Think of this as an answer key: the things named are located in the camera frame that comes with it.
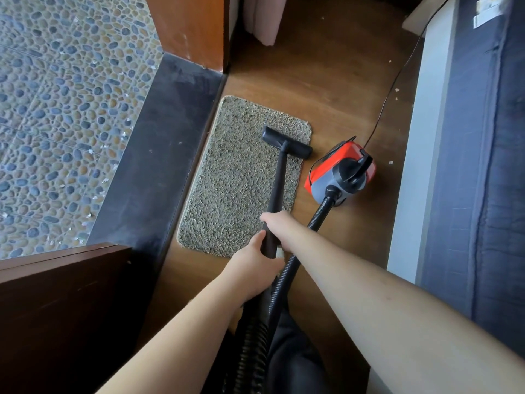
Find person's left hand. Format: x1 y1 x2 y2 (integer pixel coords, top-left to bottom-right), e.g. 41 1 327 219
225 230 285 303

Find person's right hand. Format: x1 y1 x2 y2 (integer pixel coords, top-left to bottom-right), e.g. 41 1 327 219
259 211 309 255

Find black vacuum wand with nozzle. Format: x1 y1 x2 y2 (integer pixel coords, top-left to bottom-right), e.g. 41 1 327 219
260 126 313 259

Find person's right forearm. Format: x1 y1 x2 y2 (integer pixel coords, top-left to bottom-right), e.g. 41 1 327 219
287 226 525 394

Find person's left forearm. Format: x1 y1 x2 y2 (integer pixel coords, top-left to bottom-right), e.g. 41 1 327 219
96 275 256 394

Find grey shaggy door mat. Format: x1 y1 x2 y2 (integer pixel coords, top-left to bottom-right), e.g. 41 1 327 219
176 95 313 258

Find red and grey vacuum cleaner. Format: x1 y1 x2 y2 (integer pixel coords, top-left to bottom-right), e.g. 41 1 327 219
304 136 377 208

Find person's black trousers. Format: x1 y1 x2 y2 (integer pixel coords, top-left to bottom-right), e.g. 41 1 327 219
201 307 329 394

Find black stone door threshold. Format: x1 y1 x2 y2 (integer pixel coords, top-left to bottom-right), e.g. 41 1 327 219
86 52 228 284

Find white bed base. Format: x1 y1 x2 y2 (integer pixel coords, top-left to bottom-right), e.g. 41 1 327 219
386 0 461 284

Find pale pink curtain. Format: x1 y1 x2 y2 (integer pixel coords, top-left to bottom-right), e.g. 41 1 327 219
242 0 288 47

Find dark brown wooden door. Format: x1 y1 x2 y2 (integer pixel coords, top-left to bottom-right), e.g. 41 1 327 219
0 242 165 394

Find dark blue quilted mattress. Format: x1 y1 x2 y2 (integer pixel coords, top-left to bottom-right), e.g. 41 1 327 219
420 0 525 360

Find white flat panel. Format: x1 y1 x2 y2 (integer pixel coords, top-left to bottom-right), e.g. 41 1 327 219
402 0 452 36

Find white mattress label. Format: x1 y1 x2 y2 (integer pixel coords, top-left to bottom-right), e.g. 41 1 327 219
472 0 506 29

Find black corrugated vacuum hose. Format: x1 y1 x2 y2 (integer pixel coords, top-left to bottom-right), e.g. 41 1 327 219
232 194 338 394

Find black power cable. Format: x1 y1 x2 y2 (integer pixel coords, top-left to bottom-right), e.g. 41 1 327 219
363 0 453 148

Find orange-brown wooden door frame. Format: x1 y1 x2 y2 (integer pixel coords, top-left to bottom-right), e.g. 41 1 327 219
144 0 231 74

